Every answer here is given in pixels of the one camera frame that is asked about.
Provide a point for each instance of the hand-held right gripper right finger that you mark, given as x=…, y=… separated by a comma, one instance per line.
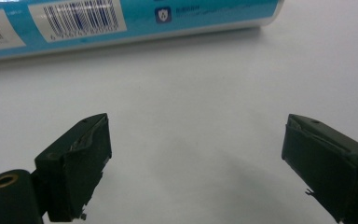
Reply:
x=329, y=168

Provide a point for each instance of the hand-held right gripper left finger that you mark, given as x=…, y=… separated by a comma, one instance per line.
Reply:
x=74, y=174

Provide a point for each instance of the blue tube with white label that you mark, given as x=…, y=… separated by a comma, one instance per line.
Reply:
x=130, y=21

